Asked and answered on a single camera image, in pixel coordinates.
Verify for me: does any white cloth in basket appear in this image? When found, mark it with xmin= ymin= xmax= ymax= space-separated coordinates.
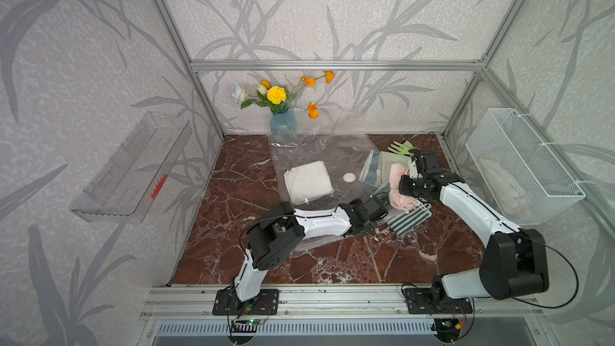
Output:
xmin=479 ymin=158 xmax=529 ymax=217

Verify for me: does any white vacuum bag valve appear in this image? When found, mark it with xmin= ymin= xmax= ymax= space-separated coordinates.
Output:
xmin=343 ymin=172 xmax=357 ymax=184

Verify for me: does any blue glass vase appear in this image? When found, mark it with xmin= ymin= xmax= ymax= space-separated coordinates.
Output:
xmin=269 ymin=110 xmax=296 ymax=146

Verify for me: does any aluminium frame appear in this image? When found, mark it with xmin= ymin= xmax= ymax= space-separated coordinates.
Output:
xmin=160 ymin=0 xmax=614 ymax=345

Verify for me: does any circuit board with wires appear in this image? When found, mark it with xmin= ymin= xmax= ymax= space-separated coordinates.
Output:
xmin=227 ymin=317 xmax=269 ymax=336
xmin=431 ymin=318 xmax=468 ymax=345

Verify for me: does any green white striped towel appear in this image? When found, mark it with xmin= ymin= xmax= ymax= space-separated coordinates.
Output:
xmin=384 ymin=203 xmax=432 ymax=236

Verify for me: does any clear plastic vacuum bag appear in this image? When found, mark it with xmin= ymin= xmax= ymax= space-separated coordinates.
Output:
xmin=270 ymin=135 xmax=377 ymax=253

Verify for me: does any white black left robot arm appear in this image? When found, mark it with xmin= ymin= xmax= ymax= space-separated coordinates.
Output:
xmin=232 ymin=196 xmax=388 ymax=303

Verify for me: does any right circuit board with wires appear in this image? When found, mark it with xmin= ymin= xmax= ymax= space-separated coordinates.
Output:
xmin=431 ymin=318 xmax=468 ymax=345

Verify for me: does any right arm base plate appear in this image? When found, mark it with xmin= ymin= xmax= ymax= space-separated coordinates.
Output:
xmin=401 ymin=285 xmax=474 ymax=318

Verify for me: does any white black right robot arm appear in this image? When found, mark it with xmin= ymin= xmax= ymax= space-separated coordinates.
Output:
xmin=399 ymin=173 xmax=549 ymax=301

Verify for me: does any pink fluffy towel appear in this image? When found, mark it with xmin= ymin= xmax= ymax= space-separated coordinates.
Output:
xmin=389 ymin=163 xmax=421 ymax=212

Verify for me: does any blue white striped towel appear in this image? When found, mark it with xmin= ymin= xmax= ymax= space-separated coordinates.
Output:
xmin=359 ymin=150 xmax=381 ymax=186

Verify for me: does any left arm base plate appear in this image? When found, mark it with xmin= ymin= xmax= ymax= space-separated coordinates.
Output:
xmin=212 ymin=288 xmax=280 ymax=317

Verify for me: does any artificial flower bouquet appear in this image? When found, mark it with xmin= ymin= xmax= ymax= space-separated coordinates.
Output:
xmin=231 ymin=70 xmax=336 ymax=119

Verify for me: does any left circuit board with wires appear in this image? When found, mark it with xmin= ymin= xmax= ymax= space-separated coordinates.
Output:
xmin=227 ymin=317 xmax=269 ymax=336

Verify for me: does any white wire mesh basket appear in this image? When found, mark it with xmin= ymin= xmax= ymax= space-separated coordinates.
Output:
xmin=465 ymin=108 xmax=586 ymax=226

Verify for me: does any cream folded towel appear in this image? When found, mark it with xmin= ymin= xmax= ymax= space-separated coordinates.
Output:
xmin=378 ymin=152 xmax=412 ymax=184

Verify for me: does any clear plastic wall shelf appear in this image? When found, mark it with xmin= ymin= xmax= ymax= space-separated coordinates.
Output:
xmin=69 ymin=111 xmax=193 ymax=224

